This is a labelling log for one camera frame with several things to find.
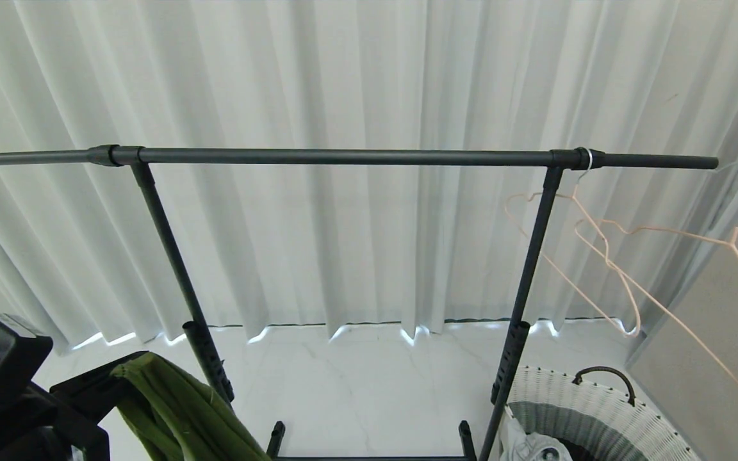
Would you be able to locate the heap of clothes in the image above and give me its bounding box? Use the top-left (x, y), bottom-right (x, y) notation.
top-left (500, 407), bottom-right (594, 461)

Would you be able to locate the white laundry basket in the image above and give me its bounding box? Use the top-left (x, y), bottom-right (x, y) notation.
top-left (496, 365), bottom-right (703, 461)

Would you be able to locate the black clothes rack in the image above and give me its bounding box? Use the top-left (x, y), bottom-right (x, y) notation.
top-left (0, 144), bottom-right (719, 461)

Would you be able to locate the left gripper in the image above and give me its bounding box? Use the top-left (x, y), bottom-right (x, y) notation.
top-left (0, 350), bottom-right (150, 461)

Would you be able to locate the green long-sleeved shirt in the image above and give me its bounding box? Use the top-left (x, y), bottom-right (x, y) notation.
top-left (110, 351), bottom-right (272, 461)

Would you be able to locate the white curtain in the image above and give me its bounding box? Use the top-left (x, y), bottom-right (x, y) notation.
top-left (0, 0), bottom-right (738, 353)

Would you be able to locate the pink clothes hanger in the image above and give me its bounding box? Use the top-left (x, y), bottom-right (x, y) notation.
top-left (574, 161), bottom-right (738, 431)
top-left (505, 149), bottom-right (643, 338)

